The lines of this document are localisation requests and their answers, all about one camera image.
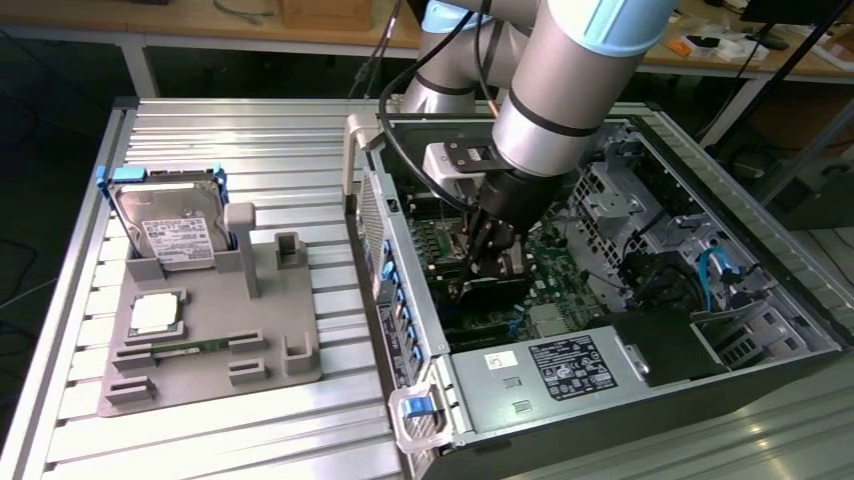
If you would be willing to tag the black expansion slot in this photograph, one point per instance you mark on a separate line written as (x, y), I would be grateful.
(477, 337)

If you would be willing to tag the black open PC case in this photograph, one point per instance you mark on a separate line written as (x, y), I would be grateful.
(734, 400)

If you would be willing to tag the wooden workbench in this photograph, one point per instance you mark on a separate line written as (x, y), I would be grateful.
(201, 22)

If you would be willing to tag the black monitor with stand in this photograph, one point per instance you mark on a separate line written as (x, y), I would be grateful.
(768, 35)

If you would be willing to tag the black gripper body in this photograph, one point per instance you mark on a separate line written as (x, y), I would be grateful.
(521, 200)

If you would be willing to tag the silver chipset heat sink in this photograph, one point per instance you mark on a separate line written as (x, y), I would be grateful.
(549, 319)

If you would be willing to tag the black slanted pole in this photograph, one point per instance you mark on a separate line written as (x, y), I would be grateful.
(768, 65)

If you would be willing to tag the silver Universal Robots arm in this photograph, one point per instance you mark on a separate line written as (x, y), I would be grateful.
(554, 100)

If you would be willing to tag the grey parts rack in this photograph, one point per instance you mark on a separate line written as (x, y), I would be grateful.
(207, 310)

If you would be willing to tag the grey power supply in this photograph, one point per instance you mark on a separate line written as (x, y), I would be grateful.
(514, 395)

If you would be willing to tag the black graphics card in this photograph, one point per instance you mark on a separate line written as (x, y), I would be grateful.
(494, 297)

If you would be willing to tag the blue case latch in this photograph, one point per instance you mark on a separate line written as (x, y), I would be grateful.
(418, 406)

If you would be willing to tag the silver hard disk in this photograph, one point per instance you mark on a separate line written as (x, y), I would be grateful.
(167, 225)

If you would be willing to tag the metal disk bay cage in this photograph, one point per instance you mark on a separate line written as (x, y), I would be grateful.
(601, 200)

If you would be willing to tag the silver CPU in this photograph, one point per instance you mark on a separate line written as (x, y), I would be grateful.
(155, 315)

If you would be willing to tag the green RAM stick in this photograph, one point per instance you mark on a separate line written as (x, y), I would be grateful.
(194, 346)

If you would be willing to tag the green motherboard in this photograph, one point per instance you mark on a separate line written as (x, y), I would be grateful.
(561, 285)

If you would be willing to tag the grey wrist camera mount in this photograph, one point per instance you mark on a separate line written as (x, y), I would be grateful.
(454, 165)

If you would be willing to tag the black plastic shroud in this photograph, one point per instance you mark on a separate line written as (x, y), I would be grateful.
(668, 347)

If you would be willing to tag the hard disk drive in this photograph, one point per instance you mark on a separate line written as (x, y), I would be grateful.
(127, 176)

